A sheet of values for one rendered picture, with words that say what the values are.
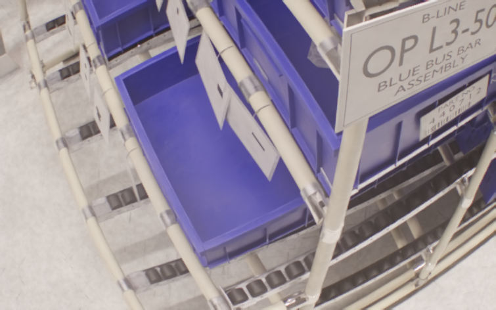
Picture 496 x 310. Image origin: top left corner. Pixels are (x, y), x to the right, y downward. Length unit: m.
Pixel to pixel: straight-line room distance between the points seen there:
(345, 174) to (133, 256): 1.36
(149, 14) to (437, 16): 1.00
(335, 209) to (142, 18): 0.71
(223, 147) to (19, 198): 1.00
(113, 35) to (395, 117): 0.78
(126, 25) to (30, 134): 0.94
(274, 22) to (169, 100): 0.39
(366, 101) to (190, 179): 0.78
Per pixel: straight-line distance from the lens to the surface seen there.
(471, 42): 1.07
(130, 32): 1.87
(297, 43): 1.49
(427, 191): 1.77
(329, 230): 1.37
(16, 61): 2.86
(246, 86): 1.47
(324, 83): 1.46
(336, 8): 1.02
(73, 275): 2.50
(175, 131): 1.80
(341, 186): 1.23
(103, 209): 2.08
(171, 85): 1.84
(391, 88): 1.03
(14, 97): 2.79
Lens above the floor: 2.33
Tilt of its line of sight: 64 degrees down
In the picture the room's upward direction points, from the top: 1 degrees clockwise
